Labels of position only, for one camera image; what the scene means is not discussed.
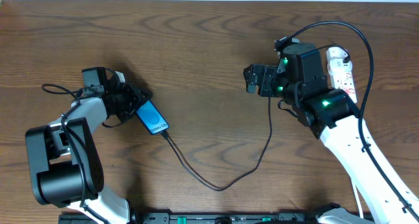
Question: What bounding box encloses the blue Galaxy smartphone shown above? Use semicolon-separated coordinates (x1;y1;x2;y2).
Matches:
136;100;170;135

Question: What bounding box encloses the black USB charging cable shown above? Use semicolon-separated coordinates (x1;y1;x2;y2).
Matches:
160;43;351;192

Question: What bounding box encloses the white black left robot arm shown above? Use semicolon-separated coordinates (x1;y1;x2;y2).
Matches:
25;67;153;223

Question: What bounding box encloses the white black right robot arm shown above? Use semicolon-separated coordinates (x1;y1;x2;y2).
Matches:
244;41;418;223

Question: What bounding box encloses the white power strip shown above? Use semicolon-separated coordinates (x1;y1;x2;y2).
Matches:
326;47;357;103

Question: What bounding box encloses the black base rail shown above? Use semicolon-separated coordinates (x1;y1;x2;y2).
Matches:
58;212;320;224

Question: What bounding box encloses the white power strip cord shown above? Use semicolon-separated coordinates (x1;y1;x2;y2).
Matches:
350;177;365;220

